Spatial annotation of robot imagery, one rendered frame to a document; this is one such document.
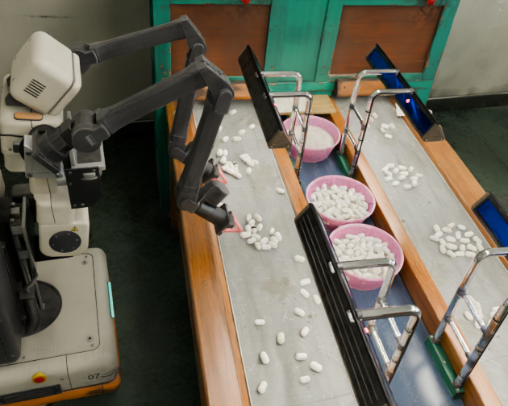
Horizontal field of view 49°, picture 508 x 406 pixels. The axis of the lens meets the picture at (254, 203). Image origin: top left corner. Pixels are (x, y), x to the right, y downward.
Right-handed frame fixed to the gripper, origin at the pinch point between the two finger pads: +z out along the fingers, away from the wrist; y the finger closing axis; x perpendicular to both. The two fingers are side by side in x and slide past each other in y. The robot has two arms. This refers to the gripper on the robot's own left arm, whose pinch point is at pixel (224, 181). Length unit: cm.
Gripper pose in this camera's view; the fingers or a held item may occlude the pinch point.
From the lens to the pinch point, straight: 216.0
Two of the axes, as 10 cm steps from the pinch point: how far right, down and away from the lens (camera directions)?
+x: -7.1, 6.0, 3.8
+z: 6.9, 4.6, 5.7
